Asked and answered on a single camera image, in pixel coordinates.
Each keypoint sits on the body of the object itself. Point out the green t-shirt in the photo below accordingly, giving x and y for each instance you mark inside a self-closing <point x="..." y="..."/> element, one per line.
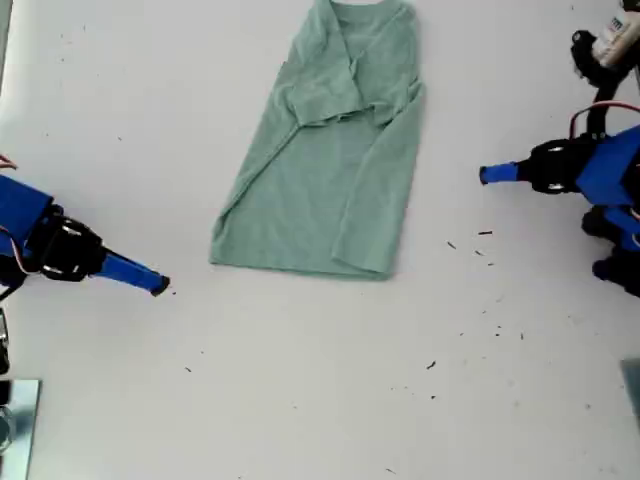
<point x="320" y="200"/>

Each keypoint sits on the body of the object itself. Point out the black clamp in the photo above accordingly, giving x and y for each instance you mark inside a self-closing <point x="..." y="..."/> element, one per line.
<point x="5" y="392"/>

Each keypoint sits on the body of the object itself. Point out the steel plate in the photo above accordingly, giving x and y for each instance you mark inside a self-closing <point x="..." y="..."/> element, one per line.
<point x="25" y="430"/>

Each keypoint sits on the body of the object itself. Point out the black camera stalk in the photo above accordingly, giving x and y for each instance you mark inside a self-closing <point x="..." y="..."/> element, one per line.
<point x="602" y="105"/>

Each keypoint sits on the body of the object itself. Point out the black camera box white label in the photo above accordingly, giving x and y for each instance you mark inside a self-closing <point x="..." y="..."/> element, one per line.
<point x="612" y="40"/>
<point x="3" y="340"/>

